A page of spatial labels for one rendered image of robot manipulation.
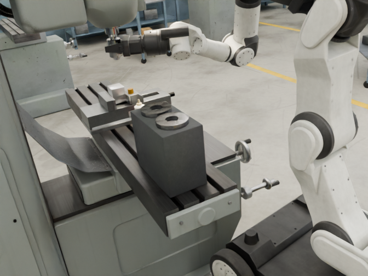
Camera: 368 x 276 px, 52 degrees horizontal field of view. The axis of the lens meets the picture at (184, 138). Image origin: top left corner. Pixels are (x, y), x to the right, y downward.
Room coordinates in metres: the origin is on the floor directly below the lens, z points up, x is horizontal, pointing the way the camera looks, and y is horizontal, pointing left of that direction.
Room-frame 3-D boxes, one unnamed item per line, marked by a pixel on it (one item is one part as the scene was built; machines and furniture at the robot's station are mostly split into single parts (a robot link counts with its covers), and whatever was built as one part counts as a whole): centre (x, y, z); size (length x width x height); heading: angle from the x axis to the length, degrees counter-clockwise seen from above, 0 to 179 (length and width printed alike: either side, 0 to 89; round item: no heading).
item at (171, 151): (0.97, 0.05, 1.02); 0.22 x 0.12 x 0.20; 26
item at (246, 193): (1.45, -0.33, 0.50); 0.22 x 0.06 x 0.06; 115
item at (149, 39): (1.35, 0.12, 1.23); 0.13 x 0.12 x 0.10; 0
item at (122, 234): (1.36, 0.19, 0.43); 0.80 x 0.30 x 0.60; 115
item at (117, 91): (1.42, 0.25, 1.03); 0.06 x 0.05 x 0.06; 25
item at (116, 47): (1.32, 0.21, 1.23); 0.06 x 0.02 x 0.03; 90
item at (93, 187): (1.35, 0.21, 0.78); 0.50 x 0.35 x 0.12; 115
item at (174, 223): (1.37, 0.22, 0.89); 1.24 x 0.23 x 0.08; 25
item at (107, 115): (1.44, 0.22, 0.98); 0.35 x 0.15 x 0.11; 115
